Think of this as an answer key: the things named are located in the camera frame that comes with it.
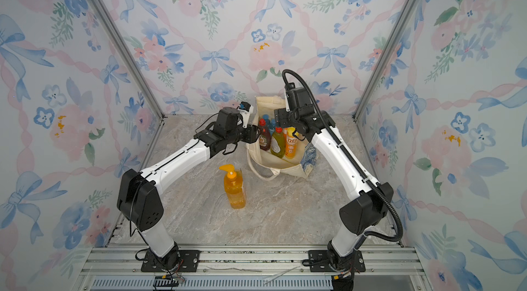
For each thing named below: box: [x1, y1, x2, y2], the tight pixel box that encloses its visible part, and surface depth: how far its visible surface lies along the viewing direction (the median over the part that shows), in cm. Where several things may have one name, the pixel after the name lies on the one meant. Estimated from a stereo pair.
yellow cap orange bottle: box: [285, 126, 298, 160], surface depth 96 cm
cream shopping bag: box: [246, 95, 308, 180], surface depth 92 cm
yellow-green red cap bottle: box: [270, 126, 287, 159], surface depth 96 cm
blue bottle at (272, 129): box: [268, 118, 276, 136], surface depth 100 cm
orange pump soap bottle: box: [218, 164, 246, 210], surface depth 76 cm
